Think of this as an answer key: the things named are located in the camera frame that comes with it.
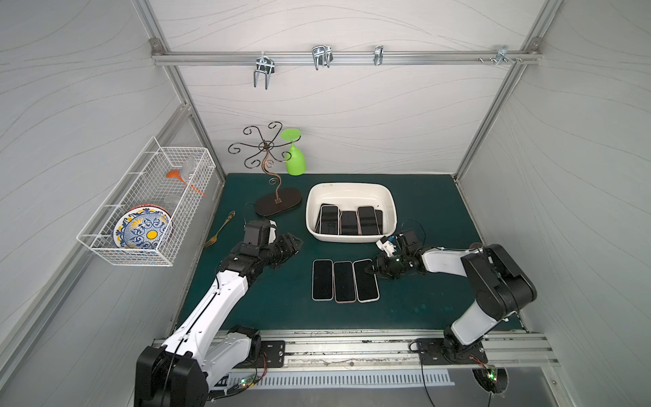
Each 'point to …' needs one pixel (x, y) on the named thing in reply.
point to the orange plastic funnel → (175, 174)
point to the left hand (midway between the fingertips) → (299, 246)
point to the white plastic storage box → (350, 212)
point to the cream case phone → (365, 281)
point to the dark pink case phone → (367, 221)
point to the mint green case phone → (322, 280)
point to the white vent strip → (337, 380)
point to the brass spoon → (210, 242)
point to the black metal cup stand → (261, 149)
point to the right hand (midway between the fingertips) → (369, 270)
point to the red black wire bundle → (248, 384)
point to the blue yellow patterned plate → (146, 226)
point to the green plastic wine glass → (296, 157)
